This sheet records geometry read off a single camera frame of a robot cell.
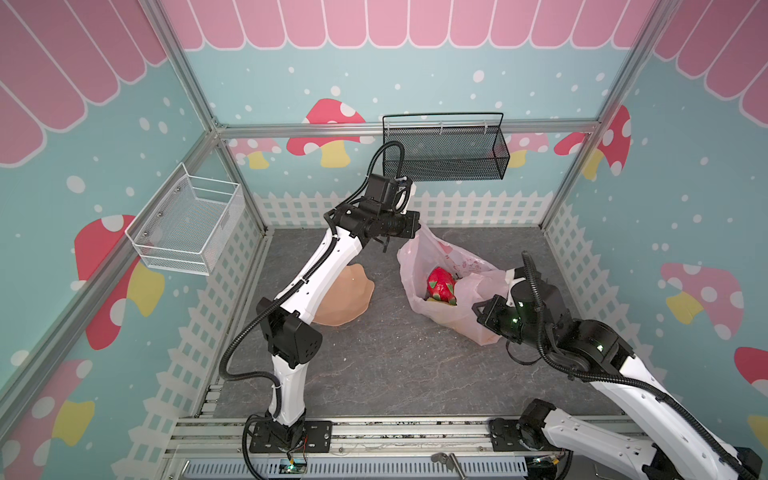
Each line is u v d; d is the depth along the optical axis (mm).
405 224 695
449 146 924
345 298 997
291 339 545
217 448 742
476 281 633
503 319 569
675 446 386
